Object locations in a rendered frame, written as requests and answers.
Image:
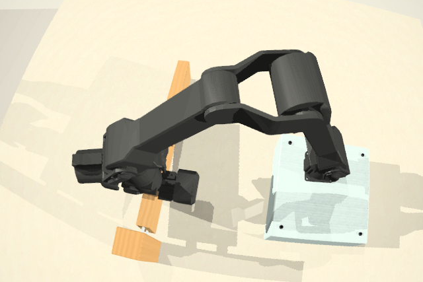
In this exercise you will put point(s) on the long wooden rail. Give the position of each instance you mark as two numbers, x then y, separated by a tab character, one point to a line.
150	206

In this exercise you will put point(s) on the wooden post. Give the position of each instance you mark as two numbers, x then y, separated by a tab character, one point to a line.
135	245

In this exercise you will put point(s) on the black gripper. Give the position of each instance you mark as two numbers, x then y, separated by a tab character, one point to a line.
180	187

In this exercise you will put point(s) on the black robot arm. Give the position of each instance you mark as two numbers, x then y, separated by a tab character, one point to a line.
133	149

